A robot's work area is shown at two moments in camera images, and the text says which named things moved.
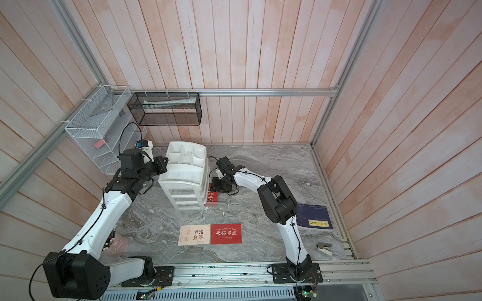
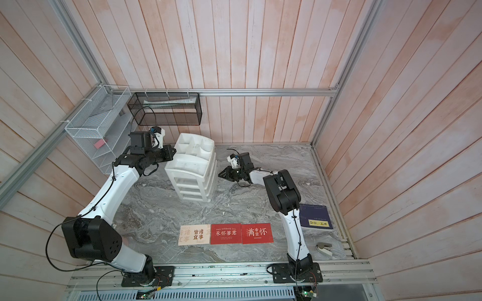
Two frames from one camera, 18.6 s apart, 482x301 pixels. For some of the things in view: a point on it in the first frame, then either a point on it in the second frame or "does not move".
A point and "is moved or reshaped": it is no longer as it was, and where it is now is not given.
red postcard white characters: (223, 234) does not move
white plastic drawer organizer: (186, 180) is moved or reshaped
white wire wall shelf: (101, 128) does not move
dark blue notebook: (313, 216) does not move
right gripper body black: (221, 185) to (238, 174)
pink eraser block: (99, 143) does not move
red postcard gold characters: (213, 197) to (257, 233)
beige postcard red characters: (194, 235) does not move
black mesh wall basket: (166, 108) does not move
